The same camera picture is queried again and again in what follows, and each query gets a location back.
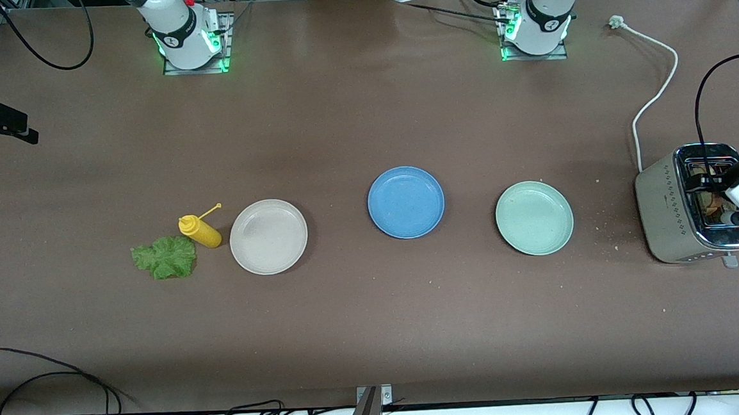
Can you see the green lettuce leaf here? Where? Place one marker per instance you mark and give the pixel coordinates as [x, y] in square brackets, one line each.
[166, 258]

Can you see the yellow squeeze bottle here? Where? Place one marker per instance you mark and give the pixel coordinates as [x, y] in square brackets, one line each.
[204, 233]

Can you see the beige round plate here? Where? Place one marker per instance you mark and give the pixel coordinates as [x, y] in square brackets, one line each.
[269, 237]

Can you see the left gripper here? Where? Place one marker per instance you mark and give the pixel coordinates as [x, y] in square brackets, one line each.
[718, 181]

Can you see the beige metal toaster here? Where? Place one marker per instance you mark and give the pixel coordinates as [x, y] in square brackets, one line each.
[662, 215]

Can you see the blue round plate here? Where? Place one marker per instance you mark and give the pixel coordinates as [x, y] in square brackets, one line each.
[406, 202]

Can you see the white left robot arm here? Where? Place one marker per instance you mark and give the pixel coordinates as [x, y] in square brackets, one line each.
[543, 11]

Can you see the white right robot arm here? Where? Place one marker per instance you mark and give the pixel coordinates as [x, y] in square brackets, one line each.
[172, 20]

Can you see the pale green round plate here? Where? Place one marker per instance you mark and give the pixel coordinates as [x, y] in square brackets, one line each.
[534, 218]

